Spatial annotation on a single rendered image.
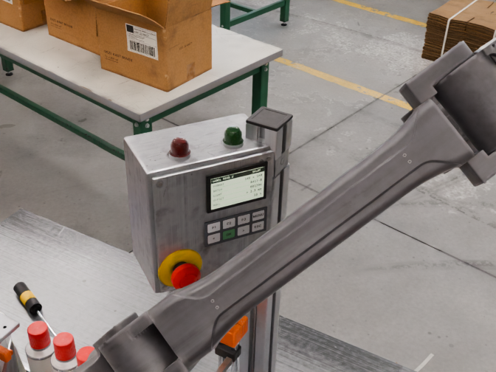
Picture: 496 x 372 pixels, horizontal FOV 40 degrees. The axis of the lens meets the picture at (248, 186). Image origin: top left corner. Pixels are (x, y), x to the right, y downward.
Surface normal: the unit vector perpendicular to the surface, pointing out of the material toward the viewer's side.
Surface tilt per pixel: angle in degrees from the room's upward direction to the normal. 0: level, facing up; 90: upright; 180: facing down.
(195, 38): 91
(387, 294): 0
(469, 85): 62
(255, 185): 90
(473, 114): 82
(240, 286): 55
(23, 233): 0
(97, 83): 0
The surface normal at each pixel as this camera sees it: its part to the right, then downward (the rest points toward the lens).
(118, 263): 0.03, -0.83
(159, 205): 0.43, 0.51
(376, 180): -0.12, -0.03
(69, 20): -0.63, 0.42
